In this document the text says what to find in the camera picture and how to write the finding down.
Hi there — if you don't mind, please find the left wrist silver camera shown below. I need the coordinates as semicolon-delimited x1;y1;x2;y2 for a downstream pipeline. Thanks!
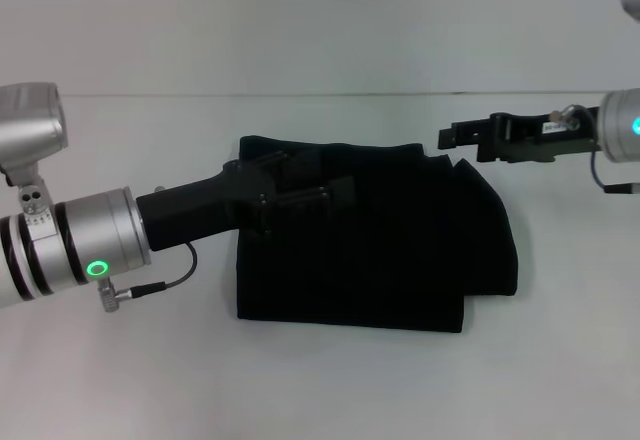
0;82;69;187

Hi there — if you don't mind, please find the black shirt with FREE print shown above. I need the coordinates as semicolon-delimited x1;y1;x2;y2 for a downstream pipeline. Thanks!
234;134;521;336

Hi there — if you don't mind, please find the right arm cable silver plug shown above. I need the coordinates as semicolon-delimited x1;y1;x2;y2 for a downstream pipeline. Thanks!
549;103;636;196

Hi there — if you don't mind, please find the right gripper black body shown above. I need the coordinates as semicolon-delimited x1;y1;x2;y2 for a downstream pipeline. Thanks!
476;105;605;165

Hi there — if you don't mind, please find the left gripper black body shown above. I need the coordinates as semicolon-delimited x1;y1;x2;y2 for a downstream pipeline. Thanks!
135;158;281;252

